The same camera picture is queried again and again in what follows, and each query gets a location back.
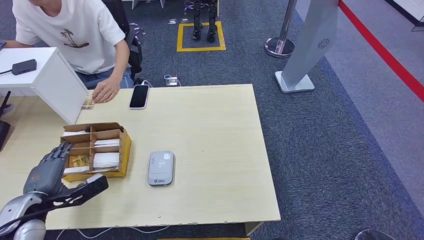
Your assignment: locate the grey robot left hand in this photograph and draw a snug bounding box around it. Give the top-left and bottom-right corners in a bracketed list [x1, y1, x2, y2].
[23, 140, 74, 200]

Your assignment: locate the person's left hand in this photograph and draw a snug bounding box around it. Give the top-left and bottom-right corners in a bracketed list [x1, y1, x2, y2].
[92, 76, 122, 104]

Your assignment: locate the tan ID card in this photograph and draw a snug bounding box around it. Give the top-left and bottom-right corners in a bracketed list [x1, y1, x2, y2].
[81, 96, 96, 111]

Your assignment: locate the cardboard organizer box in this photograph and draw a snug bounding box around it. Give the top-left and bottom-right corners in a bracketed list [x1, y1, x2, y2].
[60, 122, 132, 183]

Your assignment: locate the yellow printed key card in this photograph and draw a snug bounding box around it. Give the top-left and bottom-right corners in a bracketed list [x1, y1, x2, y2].
[72, 154, 90, 168]

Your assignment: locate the person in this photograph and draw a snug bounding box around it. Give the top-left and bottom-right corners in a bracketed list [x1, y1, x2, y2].
[0, 0, 131, 104]

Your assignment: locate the grey card reader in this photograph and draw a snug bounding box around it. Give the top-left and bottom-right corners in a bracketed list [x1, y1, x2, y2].
[147, 150, 175, 187]

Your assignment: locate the black smartphone pink case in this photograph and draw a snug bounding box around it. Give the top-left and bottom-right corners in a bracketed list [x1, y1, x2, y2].
[128, 84, 151, 111]

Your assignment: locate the black router with antenna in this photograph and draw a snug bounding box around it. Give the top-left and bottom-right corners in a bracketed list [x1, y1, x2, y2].
[0, 91, 13, 153]

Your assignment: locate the white desk shelf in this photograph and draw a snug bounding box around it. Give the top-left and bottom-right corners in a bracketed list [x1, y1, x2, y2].
[0, 47, 89, 125]

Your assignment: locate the white power strip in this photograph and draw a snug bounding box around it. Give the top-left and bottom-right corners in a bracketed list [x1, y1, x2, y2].
[163, 74, 182, 88]

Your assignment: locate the black office chair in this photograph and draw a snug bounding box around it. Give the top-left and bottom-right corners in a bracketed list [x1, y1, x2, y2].
[102, 0, 144, 81]

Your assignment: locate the black power adapter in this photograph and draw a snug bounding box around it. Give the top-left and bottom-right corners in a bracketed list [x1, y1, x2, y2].
[11, 59, 38, 76]

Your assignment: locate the standing humanoid robot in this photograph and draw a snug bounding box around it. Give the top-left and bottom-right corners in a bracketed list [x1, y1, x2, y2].
[184, 0, 220, 44]

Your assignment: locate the wooden table leg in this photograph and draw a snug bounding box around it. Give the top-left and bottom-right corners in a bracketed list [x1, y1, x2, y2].
[244, 221, 266, 237]

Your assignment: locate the grey kiosk stand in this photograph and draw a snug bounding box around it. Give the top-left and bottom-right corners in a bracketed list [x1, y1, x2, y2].
[274, 0, 339, 94]

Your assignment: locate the chrome round base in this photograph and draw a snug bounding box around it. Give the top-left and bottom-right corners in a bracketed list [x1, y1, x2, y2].
[354, 229, 397, 240]

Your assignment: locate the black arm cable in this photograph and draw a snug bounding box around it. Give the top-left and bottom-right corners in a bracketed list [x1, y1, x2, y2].
[0, 205, 47, 233]

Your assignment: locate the white table frame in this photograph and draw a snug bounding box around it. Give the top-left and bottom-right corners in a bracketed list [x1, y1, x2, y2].
[120, 0, 167, 11]

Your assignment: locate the white power cable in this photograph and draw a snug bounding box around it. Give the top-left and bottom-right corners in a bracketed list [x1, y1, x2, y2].
[56, 225, 171, 240]

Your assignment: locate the chrome stanchion post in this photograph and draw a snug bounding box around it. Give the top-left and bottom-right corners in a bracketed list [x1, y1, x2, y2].
[264, 0, 298, 59]

